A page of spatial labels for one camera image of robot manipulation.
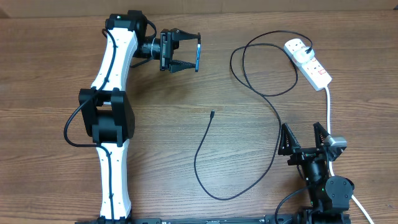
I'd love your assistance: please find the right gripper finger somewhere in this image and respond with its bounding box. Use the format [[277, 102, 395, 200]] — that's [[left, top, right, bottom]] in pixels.
[[278, 123, 301, 156], [313, 122, 330, 148]]

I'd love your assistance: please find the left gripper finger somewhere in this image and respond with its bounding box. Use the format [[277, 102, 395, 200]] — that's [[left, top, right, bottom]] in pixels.
[[171, 28, 201, 43], [169, 60, 197, 73]]

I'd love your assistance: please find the blue Samsung Galaxy smartphone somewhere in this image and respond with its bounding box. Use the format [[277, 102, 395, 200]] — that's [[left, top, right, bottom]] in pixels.
[[195, 42, 201, 72]]

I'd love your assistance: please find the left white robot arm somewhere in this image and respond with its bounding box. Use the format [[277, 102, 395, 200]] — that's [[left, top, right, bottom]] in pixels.
[[79, 10, 201, 223]]

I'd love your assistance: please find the white charger plug adapter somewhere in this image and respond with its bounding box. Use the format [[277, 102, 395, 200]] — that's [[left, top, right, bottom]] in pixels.
[[293, 48, 315, 65]]

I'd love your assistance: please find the white power strip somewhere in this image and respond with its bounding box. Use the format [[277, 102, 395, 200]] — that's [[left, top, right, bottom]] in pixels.
[[284, 39, 332, 91]]

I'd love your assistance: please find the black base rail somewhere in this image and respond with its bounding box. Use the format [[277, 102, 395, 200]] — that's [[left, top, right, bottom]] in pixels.
[[75, 214, 351, 224]]

